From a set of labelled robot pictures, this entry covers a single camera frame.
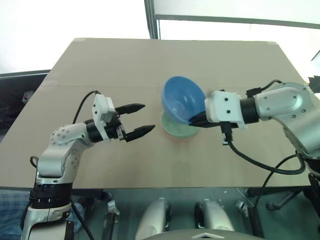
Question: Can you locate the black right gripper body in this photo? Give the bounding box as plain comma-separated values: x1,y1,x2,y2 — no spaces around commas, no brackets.
205,121,239,129

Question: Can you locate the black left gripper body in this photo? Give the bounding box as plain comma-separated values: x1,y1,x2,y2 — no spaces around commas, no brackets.
104,111,127,142

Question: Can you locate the blue checked fabric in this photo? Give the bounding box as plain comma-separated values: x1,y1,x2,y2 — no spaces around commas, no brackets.
0,189,34,236

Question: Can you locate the black right forearm cable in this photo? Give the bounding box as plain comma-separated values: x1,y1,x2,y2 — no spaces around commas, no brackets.
245,79,284,98

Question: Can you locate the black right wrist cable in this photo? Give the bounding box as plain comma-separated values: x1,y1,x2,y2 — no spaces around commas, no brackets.
221,121,307,210

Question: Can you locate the blue plastic bowl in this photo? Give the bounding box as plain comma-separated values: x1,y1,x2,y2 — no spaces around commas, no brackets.
161,75,207,125

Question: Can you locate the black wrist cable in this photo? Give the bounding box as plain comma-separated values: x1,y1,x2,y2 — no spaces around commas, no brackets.
221,121,307,210
72,90,102,125

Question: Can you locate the silver rounded robot leg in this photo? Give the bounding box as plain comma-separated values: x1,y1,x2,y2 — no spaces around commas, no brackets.
194,198,236,236
134,197,173,240

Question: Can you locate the black equipment piece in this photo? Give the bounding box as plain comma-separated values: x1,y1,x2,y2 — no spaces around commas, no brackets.
306,74,320,95

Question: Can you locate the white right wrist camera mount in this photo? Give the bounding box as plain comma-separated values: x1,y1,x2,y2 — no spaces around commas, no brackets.
204,90,249,131

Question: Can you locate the black left shoulder cable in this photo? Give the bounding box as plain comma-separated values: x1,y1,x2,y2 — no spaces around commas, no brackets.
68,196,95,240

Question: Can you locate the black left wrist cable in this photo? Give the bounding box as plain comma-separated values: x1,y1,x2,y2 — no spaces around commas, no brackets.
72,90,102,125

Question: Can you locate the red and white small item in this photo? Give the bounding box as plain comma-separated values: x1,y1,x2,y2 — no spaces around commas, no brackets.
21,91,35,103

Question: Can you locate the dark grey robot chest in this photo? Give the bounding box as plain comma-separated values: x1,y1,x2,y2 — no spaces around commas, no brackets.
139,228,259,240

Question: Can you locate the green plastic bowl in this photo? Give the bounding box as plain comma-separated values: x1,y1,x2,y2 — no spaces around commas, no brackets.
159,111,201,140

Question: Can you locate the black and silver support post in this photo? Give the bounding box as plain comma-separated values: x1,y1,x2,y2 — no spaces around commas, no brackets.
104,199,120,240
236,199,259,237

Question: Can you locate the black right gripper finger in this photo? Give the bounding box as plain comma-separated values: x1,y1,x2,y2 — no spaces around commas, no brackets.
189,110,207,122
188,118,208,129

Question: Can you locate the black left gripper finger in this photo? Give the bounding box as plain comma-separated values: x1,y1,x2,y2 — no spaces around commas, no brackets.
114,102,147,117
123,124,156,143

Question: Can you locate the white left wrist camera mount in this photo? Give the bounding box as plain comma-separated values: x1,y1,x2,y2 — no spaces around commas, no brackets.
91,93,116,142

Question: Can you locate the grey window frame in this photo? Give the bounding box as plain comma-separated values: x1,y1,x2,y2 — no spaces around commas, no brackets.
144,0,320,40

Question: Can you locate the pink plastic bowl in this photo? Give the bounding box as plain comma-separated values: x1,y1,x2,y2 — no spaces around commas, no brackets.
161,126,199,143

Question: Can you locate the black chair base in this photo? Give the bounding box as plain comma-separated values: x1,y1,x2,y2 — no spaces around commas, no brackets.
266,188,310,211

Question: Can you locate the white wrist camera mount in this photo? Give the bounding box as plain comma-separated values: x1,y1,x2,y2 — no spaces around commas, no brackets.
91,93,116,142
204,90,249,131

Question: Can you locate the brown cardboard table cover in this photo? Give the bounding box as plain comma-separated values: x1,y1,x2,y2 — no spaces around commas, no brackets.
0,37,316,189

